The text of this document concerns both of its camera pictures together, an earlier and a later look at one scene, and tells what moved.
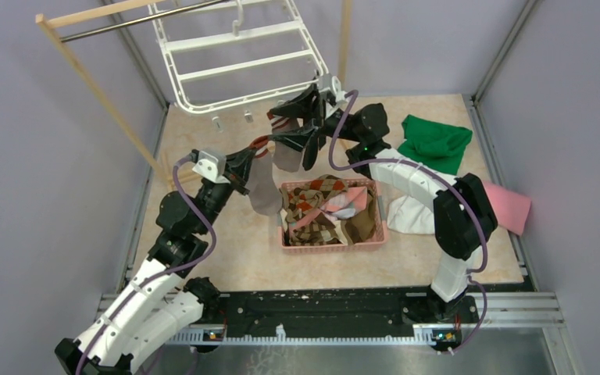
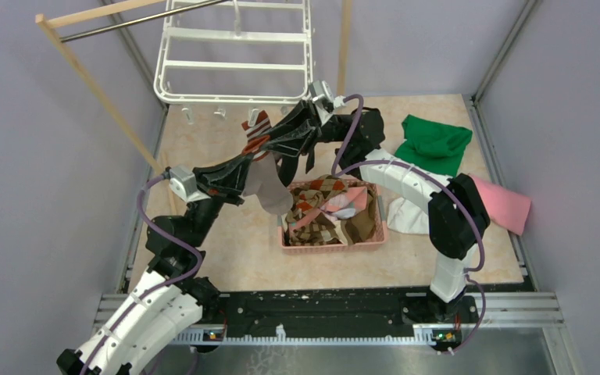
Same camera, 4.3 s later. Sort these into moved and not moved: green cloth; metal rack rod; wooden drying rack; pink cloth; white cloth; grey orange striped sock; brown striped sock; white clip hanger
Moved: grey orange striped sock; white clip hanger
Not moved: pink cloth; metal rack rod; green cloth; white cloth; brown striped sock; wooden drying rack
